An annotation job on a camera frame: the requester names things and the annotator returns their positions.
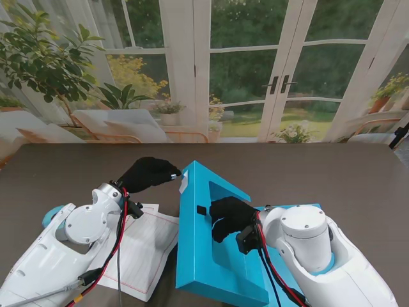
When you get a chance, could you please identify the printed garden window backdrop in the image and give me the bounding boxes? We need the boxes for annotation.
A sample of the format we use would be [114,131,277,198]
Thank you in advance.
[0,0,409,170]

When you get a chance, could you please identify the black tripod stand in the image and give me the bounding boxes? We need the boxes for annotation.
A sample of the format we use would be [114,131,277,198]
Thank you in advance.
[388,125,409,150]

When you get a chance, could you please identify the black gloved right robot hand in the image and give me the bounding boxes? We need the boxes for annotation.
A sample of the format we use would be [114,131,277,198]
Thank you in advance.
[209,196,259,244]

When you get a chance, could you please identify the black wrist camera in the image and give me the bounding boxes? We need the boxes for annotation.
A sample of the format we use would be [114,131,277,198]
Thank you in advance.
[235,223,261,256]
[127,201,144,221]

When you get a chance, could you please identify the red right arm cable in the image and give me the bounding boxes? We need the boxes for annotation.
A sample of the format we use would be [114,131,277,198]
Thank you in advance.
[254,210,311,307]

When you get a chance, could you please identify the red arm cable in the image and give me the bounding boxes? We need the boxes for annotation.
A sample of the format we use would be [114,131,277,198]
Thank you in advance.
[254,210,311,307]
[66,188,130,307]

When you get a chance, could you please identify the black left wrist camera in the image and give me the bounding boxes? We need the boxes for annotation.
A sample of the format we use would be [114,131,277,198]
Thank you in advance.
[127,201,144,221]

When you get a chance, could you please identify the white peeled label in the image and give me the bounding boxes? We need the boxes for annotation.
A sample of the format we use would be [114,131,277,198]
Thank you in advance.
[178,171,189,194]

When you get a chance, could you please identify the red left arm cable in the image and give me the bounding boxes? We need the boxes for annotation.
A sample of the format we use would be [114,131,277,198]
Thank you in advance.
[66,188,130,307]

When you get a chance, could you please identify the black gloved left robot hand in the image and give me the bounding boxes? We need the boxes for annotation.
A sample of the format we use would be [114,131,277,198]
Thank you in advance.
[116,156,182,194]

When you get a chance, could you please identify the blue plastic file box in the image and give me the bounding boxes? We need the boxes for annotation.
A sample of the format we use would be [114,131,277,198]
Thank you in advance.
[174,160,322,307]

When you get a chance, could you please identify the light grey braided cable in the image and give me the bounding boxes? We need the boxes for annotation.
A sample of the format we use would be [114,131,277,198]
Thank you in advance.
[0,281,82,307]

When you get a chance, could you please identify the red-lined white paper sheet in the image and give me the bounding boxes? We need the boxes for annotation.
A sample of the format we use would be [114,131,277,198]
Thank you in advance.
[140,203,160,218]
[95,213,180,303]

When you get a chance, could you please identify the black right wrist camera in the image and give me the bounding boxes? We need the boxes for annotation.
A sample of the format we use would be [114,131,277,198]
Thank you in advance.
[235,223,261,256]

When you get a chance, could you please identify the blue-backed white label roll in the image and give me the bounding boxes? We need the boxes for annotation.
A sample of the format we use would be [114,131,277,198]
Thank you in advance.
[43,206,65,228]

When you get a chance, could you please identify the grey left arm cable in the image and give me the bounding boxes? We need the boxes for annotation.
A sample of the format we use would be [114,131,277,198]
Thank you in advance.
[115,217,125,307]

